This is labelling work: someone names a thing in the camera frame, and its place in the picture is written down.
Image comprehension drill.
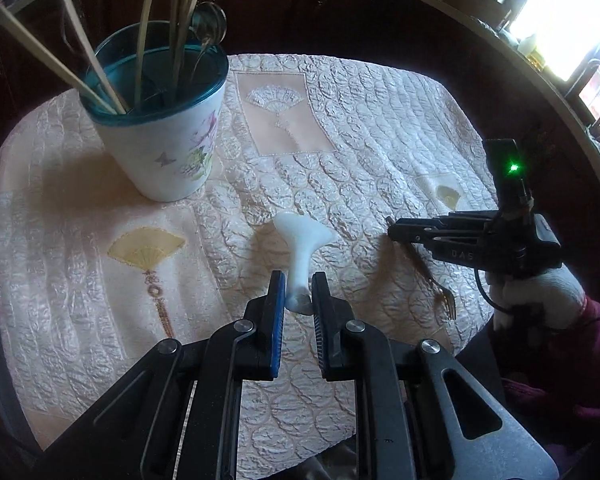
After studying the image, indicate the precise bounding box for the black fork wooden handle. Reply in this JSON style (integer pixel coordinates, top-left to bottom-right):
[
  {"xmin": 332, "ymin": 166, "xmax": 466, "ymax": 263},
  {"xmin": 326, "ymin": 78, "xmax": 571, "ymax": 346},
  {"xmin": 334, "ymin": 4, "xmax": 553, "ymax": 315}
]
[{"xmin": 399, "ymin": 240, "xmax": 457, "ymax": 320}]

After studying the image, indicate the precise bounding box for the white ceramic soup spoon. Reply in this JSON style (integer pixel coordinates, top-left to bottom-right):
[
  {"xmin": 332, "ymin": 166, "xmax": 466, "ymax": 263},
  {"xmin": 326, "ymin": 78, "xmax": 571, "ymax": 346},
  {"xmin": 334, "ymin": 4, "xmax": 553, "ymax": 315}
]
[{"xmin": 273, "ymin": 212, "xmax": 336, "ymax": 315}]

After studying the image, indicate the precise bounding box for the metal spoon gold handle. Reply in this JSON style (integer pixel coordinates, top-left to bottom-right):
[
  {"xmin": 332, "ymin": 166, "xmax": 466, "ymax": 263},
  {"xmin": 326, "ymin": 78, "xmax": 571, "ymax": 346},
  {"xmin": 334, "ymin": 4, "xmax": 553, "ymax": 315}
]
[{"xmin": 189, "ymin": 1, "xmax": 227, "ymax": 80}]

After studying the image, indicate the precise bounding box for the right white gloved hand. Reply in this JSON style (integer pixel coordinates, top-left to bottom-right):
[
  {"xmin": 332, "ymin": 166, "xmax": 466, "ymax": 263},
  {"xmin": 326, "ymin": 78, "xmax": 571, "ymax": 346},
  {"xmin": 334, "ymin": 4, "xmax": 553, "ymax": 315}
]
[{"xmin": 486, "ymin": 264, "xmax": 586, "ymax": 330}]

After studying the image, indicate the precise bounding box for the pink quilted tablecloth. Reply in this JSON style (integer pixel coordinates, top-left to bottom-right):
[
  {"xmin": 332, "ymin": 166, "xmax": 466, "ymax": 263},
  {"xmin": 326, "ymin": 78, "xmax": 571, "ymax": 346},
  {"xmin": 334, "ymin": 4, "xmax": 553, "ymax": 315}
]
[{"xmin": 0, "ymin": 54, "xmax": 494, "ymax": 446}]

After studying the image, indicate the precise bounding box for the white floral utensil cup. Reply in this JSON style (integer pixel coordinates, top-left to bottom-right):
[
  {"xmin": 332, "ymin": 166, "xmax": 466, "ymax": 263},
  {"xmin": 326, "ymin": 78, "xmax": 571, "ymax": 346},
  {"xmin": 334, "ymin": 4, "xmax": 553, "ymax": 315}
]
[{"xmin": 80, "ymin": 21, "xmax": 228, "ymax": 203}]

